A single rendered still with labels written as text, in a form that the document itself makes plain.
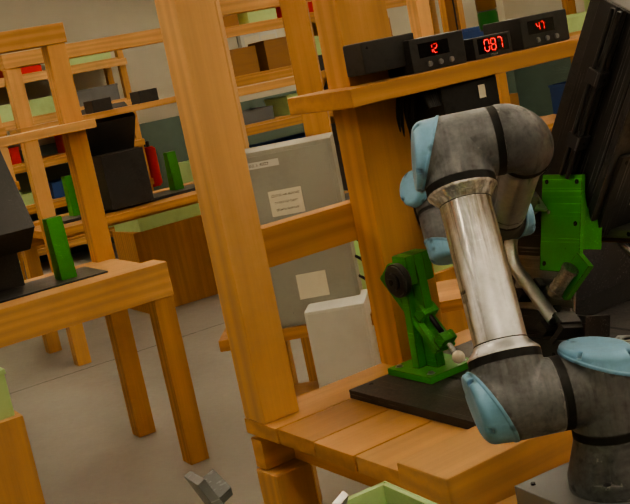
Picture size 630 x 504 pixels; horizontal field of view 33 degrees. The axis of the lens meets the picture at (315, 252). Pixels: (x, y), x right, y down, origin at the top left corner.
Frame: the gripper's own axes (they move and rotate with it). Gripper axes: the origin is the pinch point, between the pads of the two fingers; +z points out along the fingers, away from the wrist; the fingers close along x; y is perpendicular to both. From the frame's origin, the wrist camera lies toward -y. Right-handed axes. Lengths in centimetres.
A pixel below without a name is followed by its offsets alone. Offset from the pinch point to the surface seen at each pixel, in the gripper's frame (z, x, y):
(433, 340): -19.0, -16.6, -26.2
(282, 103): 360, 553, -401
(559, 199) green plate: 2.3, -3.5, 5.9
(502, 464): -38, -58, -8
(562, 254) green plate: 2.8, -12.8, -1.4
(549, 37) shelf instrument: 18.6, 40.1, 18.6
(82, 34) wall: 282, 827, -552
